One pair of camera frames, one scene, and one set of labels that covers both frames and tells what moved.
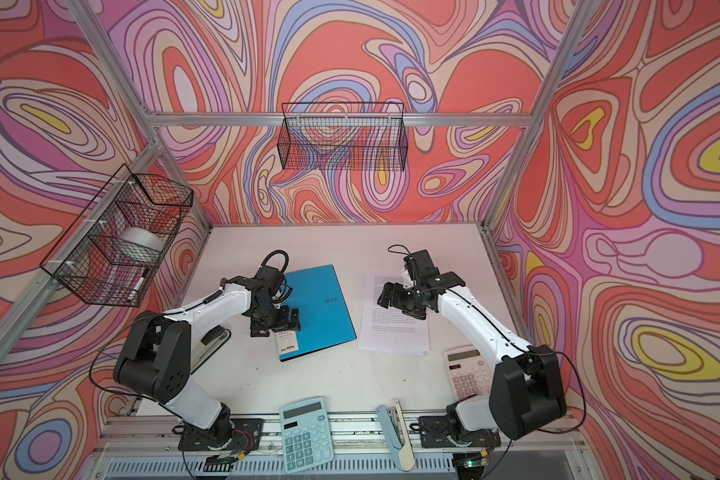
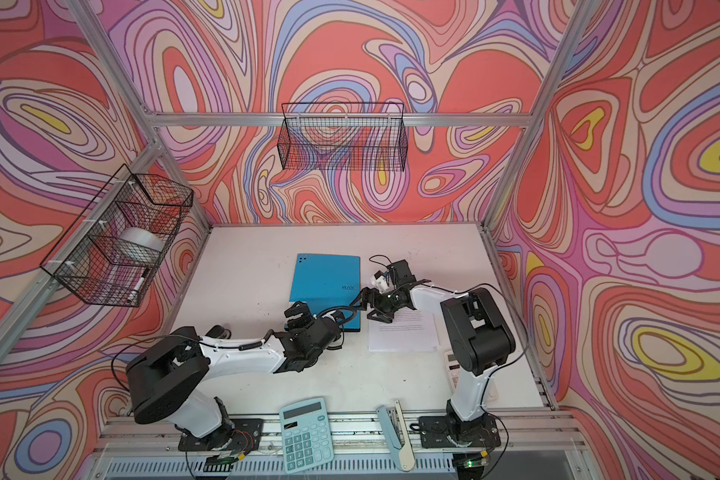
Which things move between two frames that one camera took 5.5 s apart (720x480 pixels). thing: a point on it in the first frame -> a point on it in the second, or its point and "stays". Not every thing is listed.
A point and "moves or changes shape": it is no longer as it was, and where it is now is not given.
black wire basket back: [343, 136] stays
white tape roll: [144, 238] stays
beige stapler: [397, 433] stays
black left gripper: [286, 321] -> [306, 321]
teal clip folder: [324, 313] moves or changes shape
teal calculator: [306, 434] stays
